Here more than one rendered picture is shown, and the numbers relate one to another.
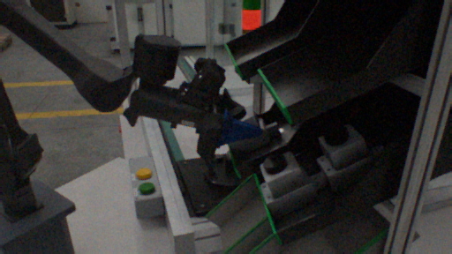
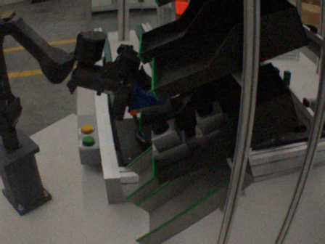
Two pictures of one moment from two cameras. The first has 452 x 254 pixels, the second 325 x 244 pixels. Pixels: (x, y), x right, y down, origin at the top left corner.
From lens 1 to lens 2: 0.27 m
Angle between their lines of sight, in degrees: 8
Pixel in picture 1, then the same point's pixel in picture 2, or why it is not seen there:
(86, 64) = (48, 53)
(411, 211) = (239, 163)
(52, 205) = (27, 146)
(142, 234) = (85, 176)
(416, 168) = (240, 136)
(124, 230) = (72, 172)
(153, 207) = (92, 157)
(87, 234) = (49, 171)
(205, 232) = (129, 179)
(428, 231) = not seen: hidden behind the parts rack
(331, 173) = (199, 136)
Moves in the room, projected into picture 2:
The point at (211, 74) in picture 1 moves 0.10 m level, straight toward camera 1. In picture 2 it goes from (125, 57) to (116, 78)
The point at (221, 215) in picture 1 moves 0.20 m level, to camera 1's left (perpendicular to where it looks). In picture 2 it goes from (139, 166) to (68, 158)
